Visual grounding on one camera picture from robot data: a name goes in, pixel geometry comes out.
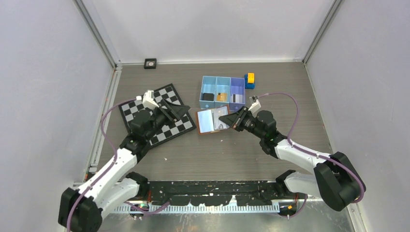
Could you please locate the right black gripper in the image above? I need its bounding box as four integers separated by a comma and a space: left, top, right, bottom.
219, 106, 265, 140

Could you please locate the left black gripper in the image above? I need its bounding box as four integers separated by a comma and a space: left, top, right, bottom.
146, 99, 189, 141

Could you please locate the white VIP card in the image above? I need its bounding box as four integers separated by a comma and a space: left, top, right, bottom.
212, 107, 231, 131

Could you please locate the brown leather card holder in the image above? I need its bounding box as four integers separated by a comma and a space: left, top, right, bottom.
196, 105, 230, 134

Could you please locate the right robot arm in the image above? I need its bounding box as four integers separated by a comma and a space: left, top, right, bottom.
219, 107, 366, 212

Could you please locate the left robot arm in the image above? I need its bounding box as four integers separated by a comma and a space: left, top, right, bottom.
58, 100, 190, 232

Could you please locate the silver black card in bin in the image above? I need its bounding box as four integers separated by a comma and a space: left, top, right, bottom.
231, 94, 244, 103

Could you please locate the orange card in bin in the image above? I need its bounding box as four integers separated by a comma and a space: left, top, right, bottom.
216, 93, 228, 102

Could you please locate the purple right bin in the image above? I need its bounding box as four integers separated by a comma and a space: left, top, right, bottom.
229, 77, 246, 112

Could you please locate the light blue left bin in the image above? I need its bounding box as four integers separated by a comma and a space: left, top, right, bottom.
199, 76, 217, 109

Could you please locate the light blue bin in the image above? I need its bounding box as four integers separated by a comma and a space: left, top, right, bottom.
199, 76, 217, 109
215, 77, 231, 108

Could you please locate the light blue middle bin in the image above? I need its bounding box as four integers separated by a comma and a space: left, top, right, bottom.
215, 77, 231, 108

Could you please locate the blue yellow toy block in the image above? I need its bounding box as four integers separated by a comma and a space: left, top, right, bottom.
244, 72, 255, 89

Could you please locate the small black square box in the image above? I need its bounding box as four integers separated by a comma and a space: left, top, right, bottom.
144, 58, 157, 69

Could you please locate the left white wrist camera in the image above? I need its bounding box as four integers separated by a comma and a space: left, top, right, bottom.
135, 90, 159, 110

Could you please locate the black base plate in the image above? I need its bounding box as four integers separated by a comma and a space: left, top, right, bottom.
131, 180, 305, 206

